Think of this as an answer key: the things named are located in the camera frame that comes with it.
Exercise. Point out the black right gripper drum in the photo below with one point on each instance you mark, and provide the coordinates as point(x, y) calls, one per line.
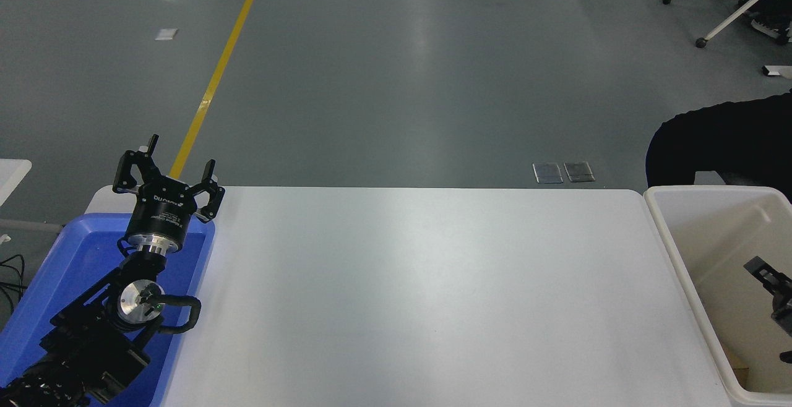
point(784, 314)

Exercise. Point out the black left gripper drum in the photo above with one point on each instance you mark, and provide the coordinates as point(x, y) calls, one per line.
point(159, 212)

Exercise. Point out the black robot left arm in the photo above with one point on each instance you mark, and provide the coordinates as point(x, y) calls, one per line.
point(86, 333)

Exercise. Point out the large pale plastic bin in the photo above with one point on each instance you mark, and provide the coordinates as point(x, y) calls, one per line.
point(711, 252)

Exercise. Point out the blue plastic tray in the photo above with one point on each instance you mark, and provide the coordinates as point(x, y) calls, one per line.
point(74, 252)

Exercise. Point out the small white side table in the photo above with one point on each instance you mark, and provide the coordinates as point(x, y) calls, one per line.
point(11, 175)

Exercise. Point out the person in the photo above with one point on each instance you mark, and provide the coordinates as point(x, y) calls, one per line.
point(730, 141)

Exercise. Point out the silver floor plate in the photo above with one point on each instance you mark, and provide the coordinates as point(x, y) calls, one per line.
point(579, 171)
point(547, 172)

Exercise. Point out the person's shoe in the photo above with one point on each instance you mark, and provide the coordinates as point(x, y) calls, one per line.
point(770, 28)

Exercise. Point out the white wheeled chair frame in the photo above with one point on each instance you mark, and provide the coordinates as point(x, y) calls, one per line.
point(733, 14)

